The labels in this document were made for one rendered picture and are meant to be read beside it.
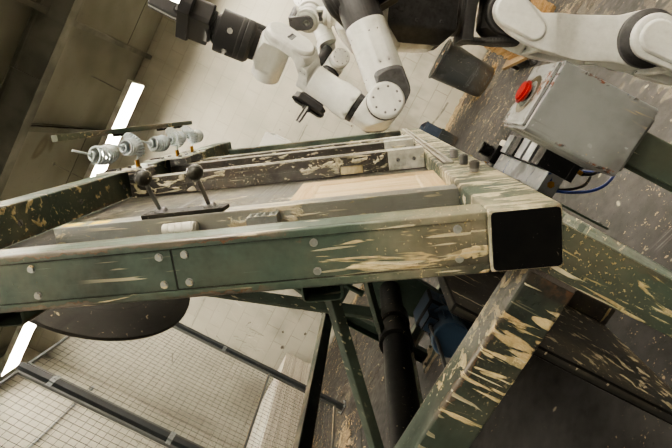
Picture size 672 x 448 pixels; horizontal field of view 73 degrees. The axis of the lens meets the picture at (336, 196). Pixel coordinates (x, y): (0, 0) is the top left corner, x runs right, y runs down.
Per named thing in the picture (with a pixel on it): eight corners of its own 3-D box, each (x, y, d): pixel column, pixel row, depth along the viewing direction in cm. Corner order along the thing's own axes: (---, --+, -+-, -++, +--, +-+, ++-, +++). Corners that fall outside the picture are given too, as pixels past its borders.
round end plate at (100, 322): (140, 360, 154) (-76, 254, 151) (134, 374, 155) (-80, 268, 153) (217, 273, 232) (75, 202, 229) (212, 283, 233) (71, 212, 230)
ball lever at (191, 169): (217, 214, 106) (198, 170, 97) (201, 216, 106) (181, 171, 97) (220, 204, 109) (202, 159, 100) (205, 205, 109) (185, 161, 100)
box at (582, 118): (666, 112, 70) (563, 57, 69) (620, 180, 72) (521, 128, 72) (623, 110, 81) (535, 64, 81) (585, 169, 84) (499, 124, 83)
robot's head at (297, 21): (320, -2, 122) (292, 1, 123) (316, 10, 115) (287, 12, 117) (323, 22, 126) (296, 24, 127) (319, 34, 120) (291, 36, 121)
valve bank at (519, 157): (647, 173, 96) (548, 121, 95) (608, 230, 99) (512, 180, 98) (553, 149, 145) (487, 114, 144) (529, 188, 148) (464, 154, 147)
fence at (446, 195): (459, 205, 100) (458, 188, 99) (56, 245, 109) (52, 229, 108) (455, 201, 105) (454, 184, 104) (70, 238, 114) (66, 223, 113)
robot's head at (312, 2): (332, -5, 124) (300, -6, 125) (328, 9, 117) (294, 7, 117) (331, 20, 129) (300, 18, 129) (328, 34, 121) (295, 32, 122)
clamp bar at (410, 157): (425, 167, 157) (420, 97, 152) (101, 202, 167) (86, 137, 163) (422, 163, 166) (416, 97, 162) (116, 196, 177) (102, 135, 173)
